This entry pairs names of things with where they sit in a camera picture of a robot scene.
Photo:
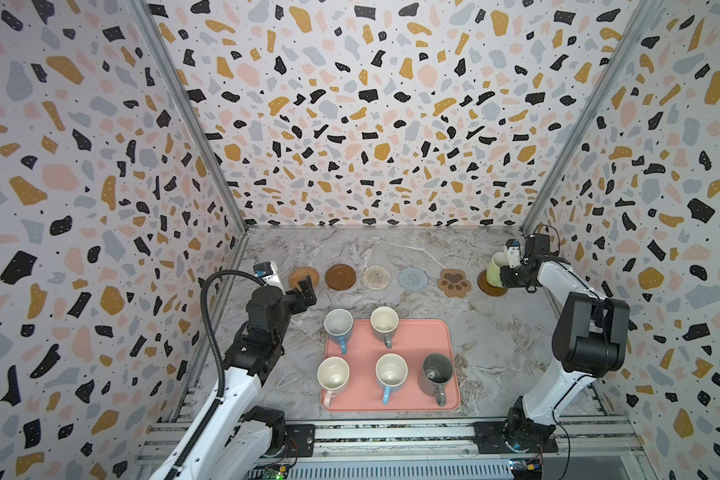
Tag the pink rectangular tray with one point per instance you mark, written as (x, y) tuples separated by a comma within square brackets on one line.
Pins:
[(415, 374)]

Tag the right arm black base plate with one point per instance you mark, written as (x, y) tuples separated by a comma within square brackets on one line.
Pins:
[(492, 437)]

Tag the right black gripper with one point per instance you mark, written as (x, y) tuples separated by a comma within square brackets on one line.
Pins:
[(513, 273)]

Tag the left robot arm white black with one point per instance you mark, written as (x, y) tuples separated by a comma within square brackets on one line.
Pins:
[(241, 373)]

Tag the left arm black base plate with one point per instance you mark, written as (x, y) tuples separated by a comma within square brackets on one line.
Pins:
[(300, 441)]

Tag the left circuit board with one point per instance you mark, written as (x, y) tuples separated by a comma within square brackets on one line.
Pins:
[(275, 472)]

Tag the cream mug pink handle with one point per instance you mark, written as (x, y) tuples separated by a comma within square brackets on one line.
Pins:
[(333, 375)]

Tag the dark grey mug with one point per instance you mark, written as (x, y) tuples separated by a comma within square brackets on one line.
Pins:
[(435, 374)]

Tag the beige braided round coaster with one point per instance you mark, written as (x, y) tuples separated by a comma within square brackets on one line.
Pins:
[(376, 277)]

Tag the blue grey woven coaster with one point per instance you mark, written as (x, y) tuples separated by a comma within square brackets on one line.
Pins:
[(413, 279)]

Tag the right circuit board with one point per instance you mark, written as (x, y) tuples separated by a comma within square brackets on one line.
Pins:
[(526, 469)]

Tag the light green mug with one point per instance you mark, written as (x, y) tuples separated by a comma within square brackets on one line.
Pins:
[(493, 273)]

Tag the cream mug grey handle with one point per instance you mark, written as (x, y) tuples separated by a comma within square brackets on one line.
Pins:
[(384, 322)]

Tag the dark brown wooden coaster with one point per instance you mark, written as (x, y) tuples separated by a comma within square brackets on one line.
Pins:
[(340, 277)]

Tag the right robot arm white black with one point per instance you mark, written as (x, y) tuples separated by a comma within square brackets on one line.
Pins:
[(589, 341)]

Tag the woven rattan coaster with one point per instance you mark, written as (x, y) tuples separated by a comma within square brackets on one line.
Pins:
[(303, 273)]

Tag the grey mug blue handle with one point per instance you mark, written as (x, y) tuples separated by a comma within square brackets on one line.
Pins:
[(338, 325)]

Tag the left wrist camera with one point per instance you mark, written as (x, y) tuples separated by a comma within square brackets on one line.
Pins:
[(267, 272)]

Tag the brown paw shaped coaster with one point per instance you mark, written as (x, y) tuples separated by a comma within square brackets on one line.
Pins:
[(454, 283)]

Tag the circuit board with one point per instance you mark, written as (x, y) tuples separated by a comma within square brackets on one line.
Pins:
[(526, 469), (275, 472)]

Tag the cream mug blue handle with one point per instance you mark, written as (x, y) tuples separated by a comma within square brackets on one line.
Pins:
[(391, 372)]

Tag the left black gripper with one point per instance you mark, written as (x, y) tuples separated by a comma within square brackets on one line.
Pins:
[(300, 302)]

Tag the aluminium mounting rail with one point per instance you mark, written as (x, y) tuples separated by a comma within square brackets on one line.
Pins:
[(441, 448)]

